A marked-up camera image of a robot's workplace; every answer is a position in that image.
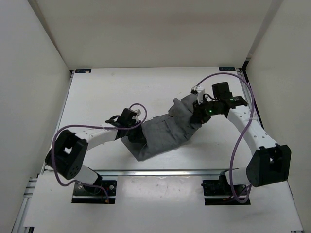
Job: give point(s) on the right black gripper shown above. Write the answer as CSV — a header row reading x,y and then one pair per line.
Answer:
x,y
198,116

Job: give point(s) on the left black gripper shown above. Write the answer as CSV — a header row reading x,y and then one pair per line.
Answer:
x,y
139,137

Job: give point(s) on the grey pleated skirt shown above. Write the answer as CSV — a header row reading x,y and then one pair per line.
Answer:
x,y
166,132

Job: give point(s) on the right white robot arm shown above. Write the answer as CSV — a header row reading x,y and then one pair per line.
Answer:
x,y
270,161

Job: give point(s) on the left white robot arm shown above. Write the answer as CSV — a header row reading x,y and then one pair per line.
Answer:
x,y
71,143

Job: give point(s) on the right blue corner label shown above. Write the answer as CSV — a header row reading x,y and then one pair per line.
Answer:
x,y
226,69

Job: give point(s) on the blue corner label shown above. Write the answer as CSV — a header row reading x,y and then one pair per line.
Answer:
x,y
82,70
226,69

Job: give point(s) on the left blue corner label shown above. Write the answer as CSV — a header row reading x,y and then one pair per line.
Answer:
x,y
82,70

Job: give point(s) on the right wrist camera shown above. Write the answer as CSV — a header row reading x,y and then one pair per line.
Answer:
x,y
199,91

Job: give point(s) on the aluminium front rail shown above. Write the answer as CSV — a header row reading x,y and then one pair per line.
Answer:
x,y
187,172

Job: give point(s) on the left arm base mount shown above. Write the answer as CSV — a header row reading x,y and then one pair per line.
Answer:
x,y
88,195

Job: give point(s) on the aluminium left frame rail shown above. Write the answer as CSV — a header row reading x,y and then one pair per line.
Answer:
x,y
18,226

